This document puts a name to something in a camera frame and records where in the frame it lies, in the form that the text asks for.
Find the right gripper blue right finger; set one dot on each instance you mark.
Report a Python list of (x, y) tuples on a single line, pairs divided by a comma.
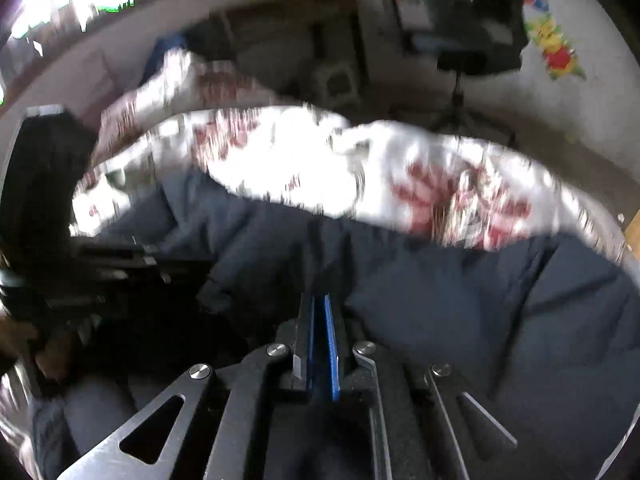
[(338, 345)]

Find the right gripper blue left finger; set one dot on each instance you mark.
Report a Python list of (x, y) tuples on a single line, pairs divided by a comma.
[(303, 346)]

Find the dark navy puffer jacket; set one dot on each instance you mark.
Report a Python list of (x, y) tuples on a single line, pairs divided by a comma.
[(546, 328)]

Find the floral white red quilt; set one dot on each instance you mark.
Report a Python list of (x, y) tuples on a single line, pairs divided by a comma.
[(201, 115)]

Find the blue pillow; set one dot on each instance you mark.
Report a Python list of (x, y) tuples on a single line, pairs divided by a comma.
[(155, 60)]

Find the small plastic stool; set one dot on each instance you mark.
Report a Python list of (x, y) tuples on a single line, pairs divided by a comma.
[(335, 84)]

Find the wooden desk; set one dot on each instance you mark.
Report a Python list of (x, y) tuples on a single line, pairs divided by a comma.
[(281, 42)]

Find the black office chair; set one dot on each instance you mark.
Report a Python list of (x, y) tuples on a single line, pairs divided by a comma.
[(469, 38)]

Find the Winnie the Pooh sticker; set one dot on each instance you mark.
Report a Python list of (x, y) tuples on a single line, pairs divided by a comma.
[(558, 53)]

